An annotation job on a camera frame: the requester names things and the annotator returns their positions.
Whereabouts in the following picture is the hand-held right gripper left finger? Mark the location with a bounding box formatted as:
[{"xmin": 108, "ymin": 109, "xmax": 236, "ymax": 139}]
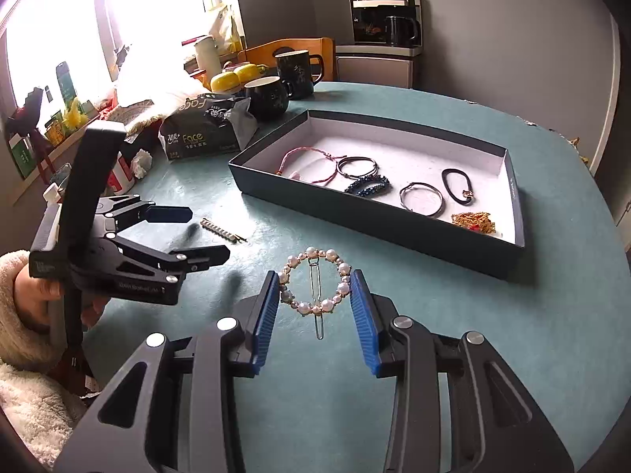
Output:
[{"xmin": 52, "ymin": 270, "xmax": 282, "ymax": 473}]

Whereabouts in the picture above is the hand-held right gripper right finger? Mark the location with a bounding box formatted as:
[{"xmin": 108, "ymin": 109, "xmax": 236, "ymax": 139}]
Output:
[{"xmin": 349, "ymin": 268, "xmax": 575, "ymax": 473}]

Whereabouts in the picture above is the yellow lidded container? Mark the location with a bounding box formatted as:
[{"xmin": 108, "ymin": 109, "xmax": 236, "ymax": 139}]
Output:
[
  {"xmin": 234, "ymin": 63, "xmax": 269, "ymax": 84},
  {"xmin": 209, "ymin": 71, "xmax": 242, "ymax": 94}
]

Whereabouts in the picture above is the tall black mug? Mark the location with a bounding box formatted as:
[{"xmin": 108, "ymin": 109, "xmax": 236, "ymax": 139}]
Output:
[{"xmin": 273, "ymin": 49, "xmax": 326, "ymax": 101}]

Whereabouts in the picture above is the black hair tie with charm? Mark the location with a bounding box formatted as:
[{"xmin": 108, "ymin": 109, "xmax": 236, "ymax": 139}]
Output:
[{"xmin": 441, "ymin": 168, "xmax": 478, "ymax": 206}]

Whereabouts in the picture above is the crumpled white tissue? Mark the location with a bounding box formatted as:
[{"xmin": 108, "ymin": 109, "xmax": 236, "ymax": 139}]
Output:
[{"xmin": 129, "ymin": 149, "xmax": 153, "ymax": 179}]

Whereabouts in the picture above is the round pearl hair clip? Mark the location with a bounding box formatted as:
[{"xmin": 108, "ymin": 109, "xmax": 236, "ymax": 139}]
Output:
[{"xmin": 278, "ymin": 246, "xmax": 353, "ymax": 341}]

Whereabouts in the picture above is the pearl bar hair pin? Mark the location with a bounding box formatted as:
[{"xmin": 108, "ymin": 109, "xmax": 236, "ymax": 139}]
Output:
[{"xmin": 200, "ymin": 218, "xmax": 247, "ymax": 245}]

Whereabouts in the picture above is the red and white cup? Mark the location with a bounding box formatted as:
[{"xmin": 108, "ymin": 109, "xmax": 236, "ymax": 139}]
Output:
[{"xmin": 106, "ymin": 158, "xmax": 136, "ymax": 195}]

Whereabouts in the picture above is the dark shallow cardboard box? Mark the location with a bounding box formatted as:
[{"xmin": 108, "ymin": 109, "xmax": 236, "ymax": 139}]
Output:
[{"xmin": 228, "ymin": 108, "xmax": 526, "ymax": 281}]

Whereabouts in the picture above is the black and red toy figure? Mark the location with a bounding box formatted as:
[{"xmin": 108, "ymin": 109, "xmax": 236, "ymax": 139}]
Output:
[{"xmin": 5, "ymin": 87, "xmax": 52, "ymax": 173}]

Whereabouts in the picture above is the person's left hand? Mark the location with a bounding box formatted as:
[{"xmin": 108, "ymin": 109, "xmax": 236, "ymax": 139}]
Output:
[{"xmin": 12, "ymin": 261, "xmax": 112, "ymax": 331}]

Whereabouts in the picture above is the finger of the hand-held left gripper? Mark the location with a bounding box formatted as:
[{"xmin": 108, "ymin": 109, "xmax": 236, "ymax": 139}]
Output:
[
  {"xmin": 96, "ymin": 194, "xmax": 194, "ymax": 237},
  {"xmin": 116, "ymin": 236, "xmax": 231, "ymax": 277}
]

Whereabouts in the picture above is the white fluffy cloth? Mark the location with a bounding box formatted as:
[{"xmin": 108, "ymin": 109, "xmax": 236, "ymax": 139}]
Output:
[{"xmin": 101, "ymin": 86, "xmax": 208, "ymax": 134}]

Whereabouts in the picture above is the black mug white inside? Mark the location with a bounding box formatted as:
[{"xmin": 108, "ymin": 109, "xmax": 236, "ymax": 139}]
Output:
[{"xmin": 244, "ymin": 76, "xmax": 291, "ymax": 121}]

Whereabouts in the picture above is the gold chain necklace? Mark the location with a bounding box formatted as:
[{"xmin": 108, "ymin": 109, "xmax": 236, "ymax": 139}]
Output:
[{"xmin": 451, "ymin": 211, "xmax": 498, "ymax": 235}]

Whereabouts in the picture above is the wooden chair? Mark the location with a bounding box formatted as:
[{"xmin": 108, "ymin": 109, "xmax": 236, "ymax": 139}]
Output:
[{"xmin": 238, "ymin": 37, "xmax": 337, "ymax": 84}]

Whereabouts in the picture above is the person's left forearm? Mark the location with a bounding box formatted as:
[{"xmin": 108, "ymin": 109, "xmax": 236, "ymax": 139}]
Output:
[{"xmin": 0, "ymin": 250, "xmax": 92, "ymax": 456}]

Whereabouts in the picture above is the blue beaded bracelet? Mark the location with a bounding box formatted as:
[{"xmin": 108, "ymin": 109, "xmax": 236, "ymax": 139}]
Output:
[{"xmin": 344, "ymin": 175, "xmax": 392, "ymax": 198}]

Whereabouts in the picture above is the thin black bangle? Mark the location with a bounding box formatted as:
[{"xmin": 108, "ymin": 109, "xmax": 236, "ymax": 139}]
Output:
[{"xmin": 336, "ymin": 155, "xmax": 379, "ymax": 179}]

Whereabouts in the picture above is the white thermos bottle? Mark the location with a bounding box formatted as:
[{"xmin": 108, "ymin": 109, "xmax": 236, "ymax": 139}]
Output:
[{"xmin": 193, "ymin": 34, "xmax": 222, "ymax": 80}]

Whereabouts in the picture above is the pink cord bracelet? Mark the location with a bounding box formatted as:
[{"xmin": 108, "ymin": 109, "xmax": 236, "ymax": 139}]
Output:
[{"xmin": 276, "ymin": 147, "xmax": 348, "ymax": 187}]

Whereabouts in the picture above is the black tea bar machine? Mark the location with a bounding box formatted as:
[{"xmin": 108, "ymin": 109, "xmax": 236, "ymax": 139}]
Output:
[{"xmin": 335, "ymin": 0, "xmax": 425, "ymax": 89}]

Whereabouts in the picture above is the black kettle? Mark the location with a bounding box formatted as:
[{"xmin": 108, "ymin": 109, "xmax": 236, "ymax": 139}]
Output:
[{"xmin": 385, "ymin": 15, "xmax": 421, "ymax": 47}]

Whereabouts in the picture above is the yellow plastic bag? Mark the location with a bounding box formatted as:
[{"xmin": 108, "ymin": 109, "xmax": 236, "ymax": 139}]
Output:
[{"xmin": 209, "ymin": 4, "xmax": 246, "ymax": 54}]

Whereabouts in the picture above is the metal hinged ring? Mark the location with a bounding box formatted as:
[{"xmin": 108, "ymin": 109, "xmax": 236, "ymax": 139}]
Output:
[{"xmin": 398, "ymin": 182, "xmax": 445, "ymax": 218}]

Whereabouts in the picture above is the black tissue pack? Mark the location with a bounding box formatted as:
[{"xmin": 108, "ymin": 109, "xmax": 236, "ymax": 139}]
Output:
[{"xmin": 159, "ymin": 93, "xmax": 259, "ymax": 163}]

